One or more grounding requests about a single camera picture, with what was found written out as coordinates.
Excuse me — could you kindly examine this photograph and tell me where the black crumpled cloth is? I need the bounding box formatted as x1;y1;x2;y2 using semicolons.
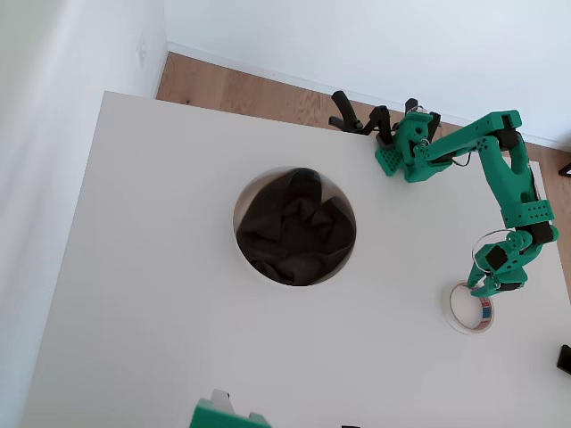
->
235;167;357;287

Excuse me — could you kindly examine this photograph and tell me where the white servo cable loop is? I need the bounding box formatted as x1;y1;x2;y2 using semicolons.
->
471;228;510;273

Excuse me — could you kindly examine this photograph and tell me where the green printed plastic part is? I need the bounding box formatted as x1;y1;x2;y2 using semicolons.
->
190;398;273;428

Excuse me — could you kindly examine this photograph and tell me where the white plastic piece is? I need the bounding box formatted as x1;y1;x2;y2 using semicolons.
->
209;389;236;414

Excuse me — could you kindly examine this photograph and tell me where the round hole with black bag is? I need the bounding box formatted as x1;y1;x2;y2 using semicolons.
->
231;165;358;289

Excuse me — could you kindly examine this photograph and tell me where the cream masking tape roll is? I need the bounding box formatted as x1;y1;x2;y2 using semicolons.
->
441;279;497;335

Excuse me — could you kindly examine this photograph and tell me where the black table clamp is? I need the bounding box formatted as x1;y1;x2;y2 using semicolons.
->
402;97;443;136
328;90;396;149

